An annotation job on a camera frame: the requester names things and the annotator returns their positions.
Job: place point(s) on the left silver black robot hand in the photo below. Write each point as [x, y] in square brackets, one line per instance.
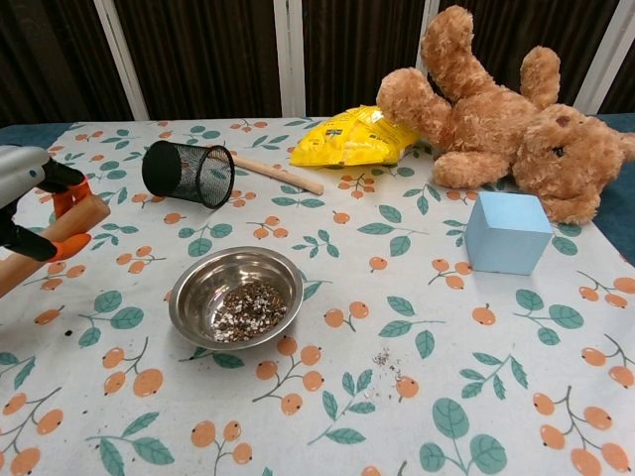
[20, 168]

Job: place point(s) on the thick wooden rolling pin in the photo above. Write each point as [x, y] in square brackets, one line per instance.
[96, 210]

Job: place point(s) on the stainless steel bowl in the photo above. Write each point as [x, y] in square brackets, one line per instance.
[198, 297]

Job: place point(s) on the black mesh pen cup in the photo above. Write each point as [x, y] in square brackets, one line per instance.
[164, 168]

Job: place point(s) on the thin wooden dowel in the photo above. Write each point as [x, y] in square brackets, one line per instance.
[278, 173]

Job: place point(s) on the yellow snack bag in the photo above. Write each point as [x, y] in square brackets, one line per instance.
[342, 144]

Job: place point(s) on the floral print tablecloth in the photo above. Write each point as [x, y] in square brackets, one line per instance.
[347, 258]

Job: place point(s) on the brown teddy bear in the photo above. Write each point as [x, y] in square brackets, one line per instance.
[496, 124]

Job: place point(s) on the light blue cube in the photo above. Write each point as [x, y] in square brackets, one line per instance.
[501, 238]

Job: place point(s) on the white screen frame post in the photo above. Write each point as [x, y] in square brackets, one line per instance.
[121, 64]
[597, 64]
[422, 10]
[289, 59]

